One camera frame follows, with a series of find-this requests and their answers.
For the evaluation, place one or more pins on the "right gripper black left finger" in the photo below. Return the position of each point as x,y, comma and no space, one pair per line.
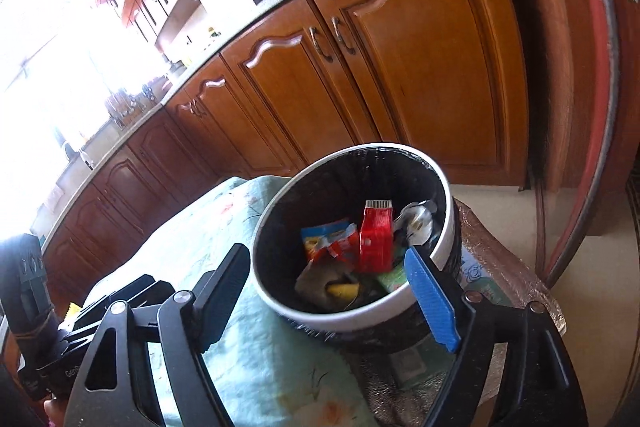
216,294

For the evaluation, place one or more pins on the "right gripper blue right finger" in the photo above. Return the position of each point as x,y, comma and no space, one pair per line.
432,291

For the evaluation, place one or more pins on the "yellow snack wrapper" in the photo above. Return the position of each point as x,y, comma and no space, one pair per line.
329,285

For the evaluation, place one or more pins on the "white round trash bin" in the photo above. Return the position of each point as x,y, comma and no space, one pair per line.
336,187

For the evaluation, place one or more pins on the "kitchen faucet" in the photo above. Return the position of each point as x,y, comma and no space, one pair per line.
71,153

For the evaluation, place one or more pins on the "kitchen window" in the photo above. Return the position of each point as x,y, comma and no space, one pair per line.
60,59

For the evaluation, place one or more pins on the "person's left hand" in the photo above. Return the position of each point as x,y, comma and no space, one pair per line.
55,409

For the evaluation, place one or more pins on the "green drink carton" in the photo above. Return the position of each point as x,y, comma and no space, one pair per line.
393,279

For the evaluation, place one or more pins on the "yellow foam fruit net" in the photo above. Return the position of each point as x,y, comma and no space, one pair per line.
72,313

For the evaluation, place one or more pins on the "crumpled silver wrapper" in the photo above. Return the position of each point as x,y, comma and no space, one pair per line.
415,224

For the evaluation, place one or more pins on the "red white milk carton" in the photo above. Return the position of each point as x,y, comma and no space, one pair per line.
376,237

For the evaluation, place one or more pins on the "teal floral tablecloth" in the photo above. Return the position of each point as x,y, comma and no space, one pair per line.
266,372

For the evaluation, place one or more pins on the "red snack wrapper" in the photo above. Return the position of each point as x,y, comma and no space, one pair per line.
338,240

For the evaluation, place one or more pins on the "knife block with utensils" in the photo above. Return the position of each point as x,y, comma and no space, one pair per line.
126,109

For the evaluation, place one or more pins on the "wooden lower cabinets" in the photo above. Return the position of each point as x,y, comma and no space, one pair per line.
306,79

